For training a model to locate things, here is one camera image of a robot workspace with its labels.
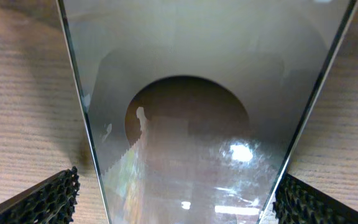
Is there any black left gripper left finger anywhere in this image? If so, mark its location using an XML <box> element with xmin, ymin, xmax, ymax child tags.
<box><xmin>0</xmin><ymin>167</ymin><xmax>80</xmax><ymax>224</ymax></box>

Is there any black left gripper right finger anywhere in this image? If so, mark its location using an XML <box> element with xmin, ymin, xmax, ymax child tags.
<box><xmin>273</xmin><ymin>174</ymin><xmax>358</xmax><ymax>224</ymax></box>

